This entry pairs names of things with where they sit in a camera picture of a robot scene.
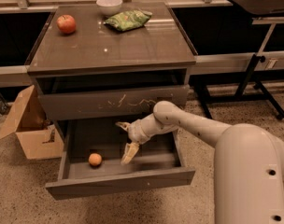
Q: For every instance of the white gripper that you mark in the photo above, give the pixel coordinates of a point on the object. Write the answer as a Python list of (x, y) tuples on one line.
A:
[(136, 132)]

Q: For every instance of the orange fruit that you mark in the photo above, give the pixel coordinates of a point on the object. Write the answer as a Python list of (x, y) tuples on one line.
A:
[(95, 159)]

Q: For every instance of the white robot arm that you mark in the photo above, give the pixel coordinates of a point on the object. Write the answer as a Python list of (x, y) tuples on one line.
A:
[(248, 162)]

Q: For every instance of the scratched grey top drawer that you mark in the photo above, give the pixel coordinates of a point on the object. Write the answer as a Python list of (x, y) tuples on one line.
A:
[(97, 104)]

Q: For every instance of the open grey middle drawer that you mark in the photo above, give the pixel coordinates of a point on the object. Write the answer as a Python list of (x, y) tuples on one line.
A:
[(158, 163)]

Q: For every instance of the grey drawer cabinet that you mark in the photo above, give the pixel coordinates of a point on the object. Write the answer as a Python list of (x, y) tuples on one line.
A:
[(98, 58)]

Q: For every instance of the cardboard box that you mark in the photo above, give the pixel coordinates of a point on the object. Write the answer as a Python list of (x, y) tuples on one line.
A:
[(38, 137)]

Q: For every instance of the green chip bag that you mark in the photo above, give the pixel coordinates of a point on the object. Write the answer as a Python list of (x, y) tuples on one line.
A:
[(128, 20)]

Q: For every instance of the red apple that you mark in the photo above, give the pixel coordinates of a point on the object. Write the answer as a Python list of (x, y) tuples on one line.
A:
[(66, 24)]

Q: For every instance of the white bowl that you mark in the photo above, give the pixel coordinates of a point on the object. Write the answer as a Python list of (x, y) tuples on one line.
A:
[(109, 7)]

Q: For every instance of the black side table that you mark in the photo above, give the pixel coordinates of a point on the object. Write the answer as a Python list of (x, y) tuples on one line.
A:
[(245, 27)]

